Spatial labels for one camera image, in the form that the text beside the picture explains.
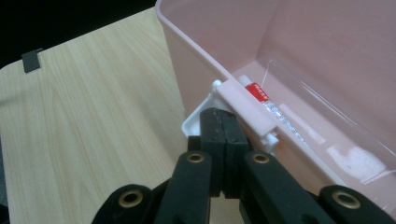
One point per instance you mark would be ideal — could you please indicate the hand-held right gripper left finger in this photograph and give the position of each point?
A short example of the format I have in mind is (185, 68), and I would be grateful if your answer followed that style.
(213, 130)

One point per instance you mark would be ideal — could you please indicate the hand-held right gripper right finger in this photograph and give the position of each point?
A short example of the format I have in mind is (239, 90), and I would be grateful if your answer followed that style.
(235, 137)

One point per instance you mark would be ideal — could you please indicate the red and white ointment tube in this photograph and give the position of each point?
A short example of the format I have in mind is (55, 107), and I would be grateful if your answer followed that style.
(258, 92)

